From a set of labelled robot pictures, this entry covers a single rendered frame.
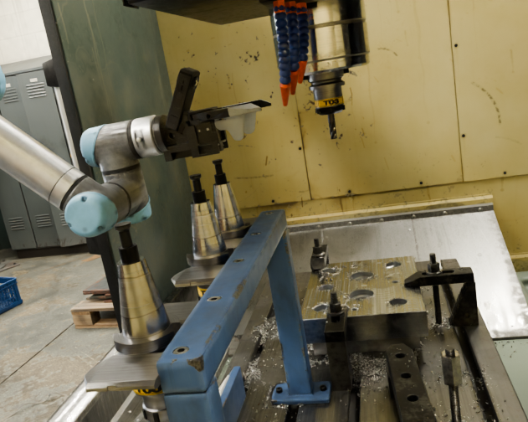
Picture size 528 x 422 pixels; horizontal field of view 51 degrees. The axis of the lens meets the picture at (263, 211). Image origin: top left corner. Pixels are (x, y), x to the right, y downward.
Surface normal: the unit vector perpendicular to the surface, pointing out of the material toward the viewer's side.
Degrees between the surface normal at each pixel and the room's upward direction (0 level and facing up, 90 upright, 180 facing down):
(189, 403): 90
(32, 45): 90
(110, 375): 0
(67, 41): 90
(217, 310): 0
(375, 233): 24
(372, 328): 90
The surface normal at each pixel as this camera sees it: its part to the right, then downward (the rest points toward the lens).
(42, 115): 0.06, 0.22
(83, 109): 0.97, -0.11
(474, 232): -0.22, -0.77
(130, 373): -0.16, -0.96
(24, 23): -0.23, 0.26
